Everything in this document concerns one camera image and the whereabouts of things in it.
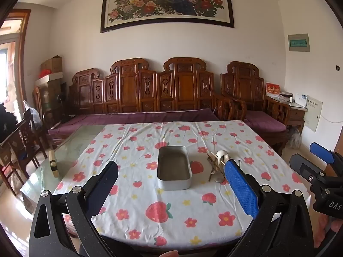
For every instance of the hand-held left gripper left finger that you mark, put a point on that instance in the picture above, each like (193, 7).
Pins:
(104, 184)

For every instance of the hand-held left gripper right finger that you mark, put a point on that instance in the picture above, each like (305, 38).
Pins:
(241, 190)

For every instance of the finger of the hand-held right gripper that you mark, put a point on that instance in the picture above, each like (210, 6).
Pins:
(321, 152)
(304, 166)

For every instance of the white plastic fork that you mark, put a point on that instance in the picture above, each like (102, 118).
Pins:
(227, 158)

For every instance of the white plastic spoon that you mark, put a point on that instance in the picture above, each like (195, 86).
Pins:
(219, 154)

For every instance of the rectangular metal tray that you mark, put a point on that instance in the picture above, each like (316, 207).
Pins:
(173, 168)

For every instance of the person's left hand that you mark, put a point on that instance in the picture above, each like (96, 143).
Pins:
(167, 254)

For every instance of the metal fork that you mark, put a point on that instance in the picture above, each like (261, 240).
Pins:
(220, 178)

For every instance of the grey fluffy mop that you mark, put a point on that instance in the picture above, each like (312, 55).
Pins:
(294, 138)

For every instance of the dark brown chopstick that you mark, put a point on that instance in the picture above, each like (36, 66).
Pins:
(211, 174)

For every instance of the wooden side table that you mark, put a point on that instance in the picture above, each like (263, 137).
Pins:
(297, 116)

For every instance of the glass top table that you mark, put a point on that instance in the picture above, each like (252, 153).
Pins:
(69, 150)

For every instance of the small wooden block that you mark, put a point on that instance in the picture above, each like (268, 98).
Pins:
(54, 164)

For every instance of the white device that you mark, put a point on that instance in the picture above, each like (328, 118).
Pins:
(301, 99)

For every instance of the purple armchair cushion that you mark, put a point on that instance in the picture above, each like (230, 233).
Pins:
(264, 120)

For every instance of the strawberry flower print tablecloth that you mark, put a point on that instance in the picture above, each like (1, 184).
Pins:
(166, 211)

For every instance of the red box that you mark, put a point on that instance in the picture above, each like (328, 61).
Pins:
(272, 89)

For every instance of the wooden dining chair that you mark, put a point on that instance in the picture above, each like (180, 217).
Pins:
(18, 150)

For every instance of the carved wooden sofa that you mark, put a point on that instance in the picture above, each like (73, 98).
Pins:
(134, 91)

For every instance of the white plastic bag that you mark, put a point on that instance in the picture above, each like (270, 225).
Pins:
(33, 113)

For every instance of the carved wooden armchair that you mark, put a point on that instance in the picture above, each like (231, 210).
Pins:
(243, 85)

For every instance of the wooden cabinet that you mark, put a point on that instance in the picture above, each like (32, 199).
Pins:
(51, 93)

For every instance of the brown cardboard box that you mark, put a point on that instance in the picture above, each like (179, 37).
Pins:
(52, 64)

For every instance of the framed peacock flower painting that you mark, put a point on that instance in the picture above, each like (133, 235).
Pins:
(166, 2)

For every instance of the white wall panel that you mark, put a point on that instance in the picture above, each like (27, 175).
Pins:
(313, 113)

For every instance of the grey wall electrical box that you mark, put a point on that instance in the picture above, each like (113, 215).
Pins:
(298, 42)

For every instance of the wooden door frame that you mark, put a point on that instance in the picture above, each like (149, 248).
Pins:
(22, 45)

